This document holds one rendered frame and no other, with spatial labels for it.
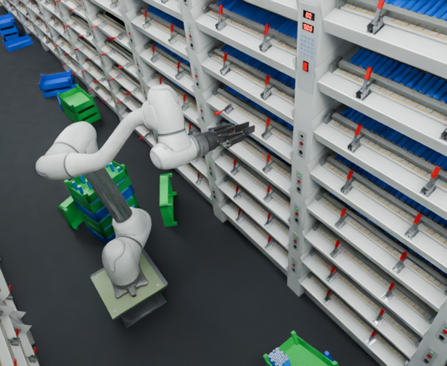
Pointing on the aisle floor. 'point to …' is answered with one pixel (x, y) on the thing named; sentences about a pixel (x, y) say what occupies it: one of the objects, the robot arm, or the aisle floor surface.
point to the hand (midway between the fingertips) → (244, 128)
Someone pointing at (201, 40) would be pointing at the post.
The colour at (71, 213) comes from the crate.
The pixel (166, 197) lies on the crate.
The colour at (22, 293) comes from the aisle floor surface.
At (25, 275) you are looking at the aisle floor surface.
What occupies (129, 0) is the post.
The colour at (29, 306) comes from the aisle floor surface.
